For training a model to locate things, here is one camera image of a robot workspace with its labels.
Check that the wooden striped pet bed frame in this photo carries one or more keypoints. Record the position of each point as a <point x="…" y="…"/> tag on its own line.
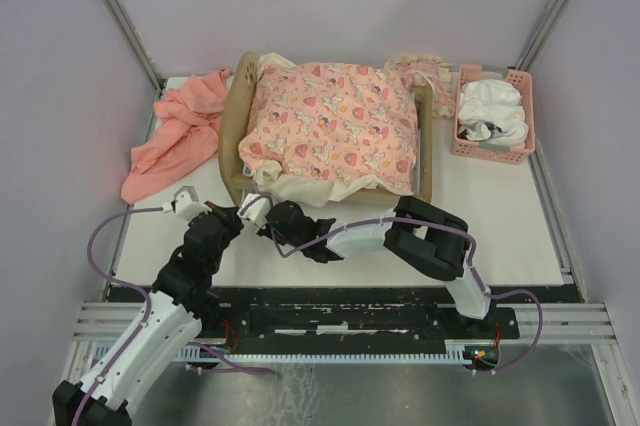
<point x="235" y="118"/>

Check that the pink plastic basket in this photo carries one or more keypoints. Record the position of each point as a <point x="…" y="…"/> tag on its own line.
<point x="522" y="81"/>

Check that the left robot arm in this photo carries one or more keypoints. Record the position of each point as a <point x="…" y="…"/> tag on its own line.
<point x="169" y="318"/>

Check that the aluminium frame post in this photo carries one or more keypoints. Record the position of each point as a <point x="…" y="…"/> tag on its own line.
<point x="542" y="33"/>
<point x="133" y="40"/>

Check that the white cloth in basket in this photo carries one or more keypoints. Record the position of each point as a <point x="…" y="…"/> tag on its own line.
<point x="491" y="112"/>

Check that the pink unicorn print mattress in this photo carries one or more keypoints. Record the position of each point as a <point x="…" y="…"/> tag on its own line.
<point x="320" y="132"/>

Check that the left aluminium frame post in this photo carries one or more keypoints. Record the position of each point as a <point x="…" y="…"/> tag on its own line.
<point x="133" y="40"/>

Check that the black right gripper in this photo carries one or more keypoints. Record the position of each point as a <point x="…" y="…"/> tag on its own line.
<point x="267" y="232"/>

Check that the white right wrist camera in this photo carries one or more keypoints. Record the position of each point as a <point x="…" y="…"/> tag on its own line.
<point x="255" y="208"/>

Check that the right aluminium frame post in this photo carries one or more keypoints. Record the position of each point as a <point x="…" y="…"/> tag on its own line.
<point x="542" y="33"/>

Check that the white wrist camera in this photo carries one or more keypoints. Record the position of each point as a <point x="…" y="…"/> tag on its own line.
<point x="185" y="201"/>
<point x="255" y="208"/>

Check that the salmon pink cloth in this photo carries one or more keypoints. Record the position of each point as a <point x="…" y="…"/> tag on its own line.
<point x="188" y="136"/>

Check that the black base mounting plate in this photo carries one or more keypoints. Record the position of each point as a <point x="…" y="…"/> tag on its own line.
<point x="342" y="320"/>

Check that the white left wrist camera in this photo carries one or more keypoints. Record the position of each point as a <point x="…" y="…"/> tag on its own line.
<point x="185" y="201"/>

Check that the small pink frilled pillow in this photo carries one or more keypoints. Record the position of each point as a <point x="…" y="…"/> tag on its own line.
<point x="429" y="70"/>

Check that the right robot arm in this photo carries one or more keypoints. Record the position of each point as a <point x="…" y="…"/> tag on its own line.
<point x="435" y="243"/>

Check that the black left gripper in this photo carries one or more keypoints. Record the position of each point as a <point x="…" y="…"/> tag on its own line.
<point x="234" y="225"/>

